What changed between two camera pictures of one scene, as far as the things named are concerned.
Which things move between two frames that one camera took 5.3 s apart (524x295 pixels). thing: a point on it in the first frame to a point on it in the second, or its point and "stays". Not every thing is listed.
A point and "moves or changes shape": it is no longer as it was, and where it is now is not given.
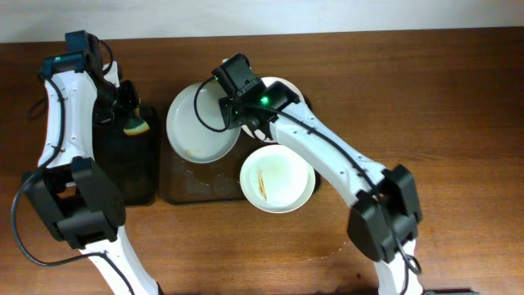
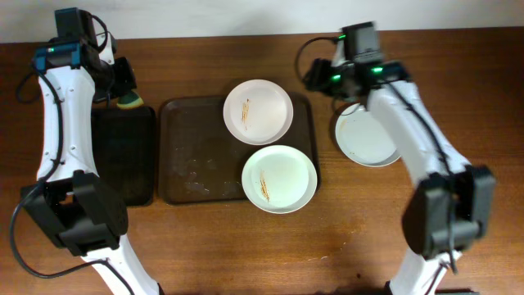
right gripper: x=249 y=121 to x=318 y=78
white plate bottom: x=275 y=179 stays
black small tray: x=131 y=159 stays
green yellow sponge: x=137 y=125 moves or changes shape
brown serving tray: x=183 y=181 stays
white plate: x=195 y=124 to x=361 y=139
